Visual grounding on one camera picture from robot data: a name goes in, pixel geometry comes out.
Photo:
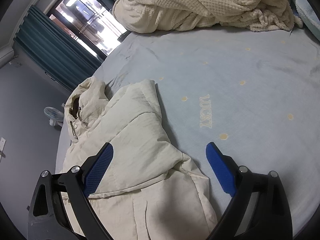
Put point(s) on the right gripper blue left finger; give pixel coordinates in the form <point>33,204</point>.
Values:
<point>48,218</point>

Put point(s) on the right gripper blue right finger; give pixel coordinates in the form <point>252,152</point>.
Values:
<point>271,218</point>

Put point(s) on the cream hooded puffer jacket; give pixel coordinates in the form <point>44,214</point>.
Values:
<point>150,190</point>

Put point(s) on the white standing fan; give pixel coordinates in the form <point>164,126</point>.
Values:
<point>56,117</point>

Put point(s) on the light blue bed sheet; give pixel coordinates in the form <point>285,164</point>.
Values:
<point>254,95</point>

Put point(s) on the teal left curtain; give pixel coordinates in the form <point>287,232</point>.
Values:
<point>55,52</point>

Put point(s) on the light blue pillow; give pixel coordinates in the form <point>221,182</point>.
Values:
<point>308,16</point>

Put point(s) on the glass balcony door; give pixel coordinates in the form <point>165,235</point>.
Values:
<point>90,23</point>

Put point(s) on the cream knitted blanket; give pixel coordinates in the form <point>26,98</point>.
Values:
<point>147,16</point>

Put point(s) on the white wall socket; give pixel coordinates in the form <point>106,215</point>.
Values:
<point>2,144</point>

